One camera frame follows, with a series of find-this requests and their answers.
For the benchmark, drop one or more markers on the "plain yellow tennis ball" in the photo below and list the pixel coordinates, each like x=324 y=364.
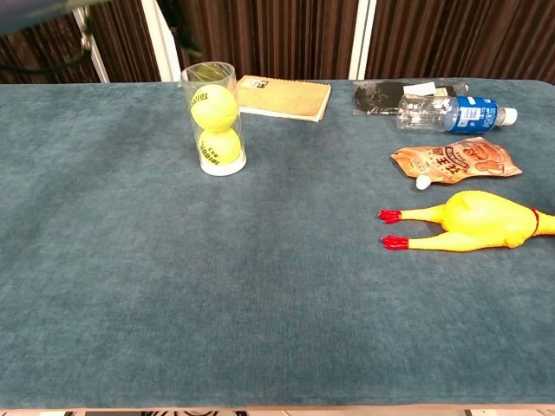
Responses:
x=213 y=108

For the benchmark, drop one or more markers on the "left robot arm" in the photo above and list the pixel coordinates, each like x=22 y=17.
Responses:
x=26 y=13

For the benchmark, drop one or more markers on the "yellow tennis ball black print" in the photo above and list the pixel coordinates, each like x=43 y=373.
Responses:
x=219 y=148

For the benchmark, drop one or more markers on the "clear plastic tube container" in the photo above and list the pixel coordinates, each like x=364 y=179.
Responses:
x=208 y=74

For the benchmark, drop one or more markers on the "blue velvet tablecloth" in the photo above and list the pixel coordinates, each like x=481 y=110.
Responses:
x=277 y=281

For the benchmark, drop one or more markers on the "tan spiral notebook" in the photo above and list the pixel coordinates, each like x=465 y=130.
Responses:
x=282 y=97

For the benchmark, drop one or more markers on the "black socks in clear bag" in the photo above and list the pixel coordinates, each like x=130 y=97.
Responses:
x=375 y=97

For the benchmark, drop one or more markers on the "brown pleated curtain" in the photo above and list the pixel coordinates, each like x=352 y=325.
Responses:
x=269 y=34

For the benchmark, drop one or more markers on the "orange snack spout pouch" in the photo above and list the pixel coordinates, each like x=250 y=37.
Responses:
x=455 y=160

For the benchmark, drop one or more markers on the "yellow rubber chicken toy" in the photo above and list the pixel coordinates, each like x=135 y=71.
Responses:
x=481 y=219

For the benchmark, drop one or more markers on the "clear bottle blue label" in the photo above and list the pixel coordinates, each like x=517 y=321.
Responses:
x=470 y=115

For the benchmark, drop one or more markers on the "white double frame post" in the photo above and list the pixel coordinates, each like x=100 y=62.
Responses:
x=361 y=39

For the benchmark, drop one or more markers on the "wide white frame post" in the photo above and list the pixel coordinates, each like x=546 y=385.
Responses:
x=161 y=41

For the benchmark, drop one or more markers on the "thin white frame post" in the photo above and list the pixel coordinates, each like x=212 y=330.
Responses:
x=96 y=60

